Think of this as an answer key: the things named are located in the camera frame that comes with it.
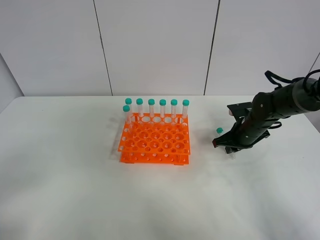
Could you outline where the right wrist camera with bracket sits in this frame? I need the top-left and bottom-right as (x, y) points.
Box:
(227, 102), (253, 120)

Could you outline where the orange test tube rack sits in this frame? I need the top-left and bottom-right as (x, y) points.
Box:
(118, 112), (191, 166)

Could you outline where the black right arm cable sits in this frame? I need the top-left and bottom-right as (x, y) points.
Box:
(264, 69), (320, 96)

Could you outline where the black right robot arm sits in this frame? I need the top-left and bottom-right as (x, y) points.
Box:
(212, 78), (320, 154)

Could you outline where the back row tube far right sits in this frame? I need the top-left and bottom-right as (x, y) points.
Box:
(182, 99), (190, 123)

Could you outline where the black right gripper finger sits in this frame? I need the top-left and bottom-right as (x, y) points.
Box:
(212, 132), (236, 148)
(225, 146), (240, 154)

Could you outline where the second row tube far left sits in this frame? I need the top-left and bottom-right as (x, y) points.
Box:
(122, 105), (132, 131)

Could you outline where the test tube with teal cap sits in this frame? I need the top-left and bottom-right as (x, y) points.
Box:
(216, 127), (236, 160)

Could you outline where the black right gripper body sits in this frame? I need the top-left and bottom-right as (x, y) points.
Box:
(229, 113), (270, 150)

